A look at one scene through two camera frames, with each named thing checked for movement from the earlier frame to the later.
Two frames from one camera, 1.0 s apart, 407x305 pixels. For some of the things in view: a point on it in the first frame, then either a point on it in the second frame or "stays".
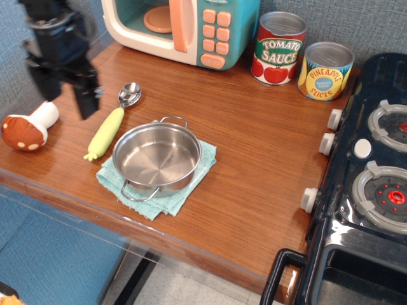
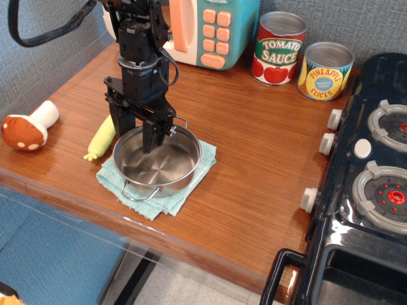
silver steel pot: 161,157 stays
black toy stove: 355,252 stays
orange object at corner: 9,296 stays
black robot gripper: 58,42 → 142,91
